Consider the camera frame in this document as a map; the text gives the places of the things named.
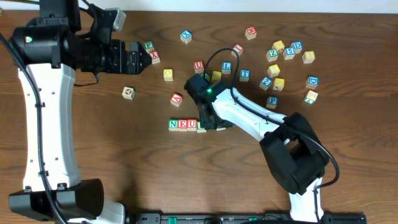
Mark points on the red block far back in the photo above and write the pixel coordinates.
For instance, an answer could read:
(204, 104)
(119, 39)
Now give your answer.
(250, 33)

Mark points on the blue 5 wooden block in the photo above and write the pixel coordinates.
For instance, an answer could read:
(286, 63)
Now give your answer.
(288, 53)

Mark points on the blue X wooden block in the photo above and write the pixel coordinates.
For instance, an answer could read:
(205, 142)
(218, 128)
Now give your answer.
(186, 36)

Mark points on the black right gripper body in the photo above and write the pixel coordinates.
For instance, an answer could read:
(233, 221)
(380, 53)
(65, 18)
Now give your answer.
(209, 120)

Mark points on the blue P wooden block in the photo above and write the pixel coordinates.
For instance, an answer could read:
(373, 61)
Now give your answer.
(272, 102)

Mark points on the blue T wooden block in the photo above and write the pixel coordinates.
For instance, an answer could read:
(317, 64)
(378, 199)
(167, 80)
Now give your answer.
(244, 75)

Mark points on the blue 2 wooden block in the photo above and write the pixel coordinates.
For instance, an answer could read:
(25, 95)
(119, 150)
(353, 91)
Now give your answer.
(265, 83)

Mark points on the yellow 8 wooden block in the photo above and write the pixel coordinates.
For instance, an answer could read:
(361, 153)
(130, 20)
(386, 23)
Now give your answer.
(308, 57)

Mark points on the blue L wooden block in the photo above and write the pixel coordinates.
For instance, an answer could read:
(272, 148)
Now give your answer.
(226, 68)

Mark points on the soccer ball O wooden block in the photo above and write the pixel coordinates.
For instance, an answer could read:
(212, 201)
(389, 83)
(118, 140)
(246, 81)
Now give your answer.
(128, 93)

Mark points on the green N wooden block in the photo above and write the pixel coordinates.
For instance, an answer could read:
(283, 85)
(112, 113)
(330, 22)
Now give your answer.
(173, 125)

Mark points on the yellow block beside B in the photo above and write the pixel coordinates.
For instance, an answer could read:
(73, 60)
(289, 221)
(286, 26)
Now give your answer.
(216, 76)

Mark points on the green F wooden block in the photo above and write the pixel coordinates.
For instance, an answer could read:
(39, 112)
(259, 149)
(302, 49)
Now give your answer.
(149, 46)

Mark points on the yellow O wooden block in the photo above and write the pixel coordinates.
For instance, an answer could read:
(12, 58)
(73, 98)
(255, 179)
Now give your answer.
(168, 75)

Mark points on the green R wooden block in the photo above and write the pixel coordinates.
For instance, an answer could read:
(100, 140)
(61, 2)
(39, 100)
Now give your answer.
(200, 129)

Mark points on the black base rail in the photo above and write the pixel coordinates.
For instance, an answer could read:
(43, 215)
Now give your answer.
(269, 218)

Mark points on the yellow block mid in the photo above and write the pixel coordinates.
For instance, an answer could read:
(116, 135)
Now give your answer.
(273, 70)

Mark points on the green white Z block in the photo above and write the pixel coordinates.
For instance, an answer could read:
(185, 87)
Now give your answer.
(311, 97)

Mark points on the green B wooden block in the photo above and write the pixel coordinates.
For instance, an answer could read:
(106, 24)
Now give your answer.
(207, 77)

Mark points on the red X wooden block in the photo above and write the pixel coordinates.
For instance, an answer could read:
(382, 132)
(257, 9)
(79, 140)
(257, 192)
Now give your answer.
(155, 56)

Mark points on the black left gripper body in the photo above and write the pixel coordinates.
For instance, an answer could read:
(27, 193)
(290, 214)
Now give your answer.
(133, 58)

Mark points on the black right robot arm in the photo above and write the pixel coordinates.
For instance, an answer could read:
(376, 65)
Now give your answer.
(293, 153)

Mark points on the blue D block upper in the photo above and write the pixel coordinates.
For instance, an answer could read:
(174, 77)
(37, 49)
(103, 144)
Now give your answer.
(297, 46)

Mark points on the red u block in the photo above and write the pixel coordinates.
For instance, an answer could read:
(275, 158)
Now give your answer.
(192, 124)
(199, 67)

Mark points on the green Z wooden block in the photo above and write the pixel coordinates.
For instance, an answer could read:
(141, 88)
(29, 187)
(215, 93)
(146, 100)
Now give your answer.
(272, 55)

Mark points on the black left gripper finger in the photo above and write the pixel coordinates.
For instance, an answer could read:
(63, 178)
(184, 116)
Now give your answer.
(141, 52)
(143, 61)

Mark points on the yellow block behind Z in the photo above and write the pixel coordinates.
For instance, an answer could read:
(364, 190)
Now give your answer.
(278, 46)

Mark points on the blue d block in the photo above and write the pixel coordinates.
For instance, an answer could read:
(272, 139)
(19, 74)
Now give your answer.
(312, 82)
(297, 46)

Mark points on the red A wooden block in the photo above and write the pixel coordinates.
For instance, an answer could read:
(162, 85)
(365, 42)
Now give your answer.
(176, 99)

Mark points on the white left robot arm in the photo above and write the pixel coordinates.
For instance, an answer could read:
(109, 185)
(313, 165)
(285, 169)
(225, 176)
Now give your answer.
(48, 51)

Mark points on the yellow hammer wooden block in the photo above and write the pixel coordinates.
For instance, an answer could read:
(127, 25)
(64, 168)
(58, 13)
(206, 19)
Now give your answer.
(279, 84)

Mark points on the red E wooden block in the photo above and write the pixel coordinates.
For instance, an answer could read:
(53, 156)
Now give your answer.
(182, 125)

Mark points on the blue D block right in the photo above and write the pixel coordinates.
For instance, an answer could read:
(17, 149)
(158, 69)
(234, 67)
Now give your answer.
(312, 82)

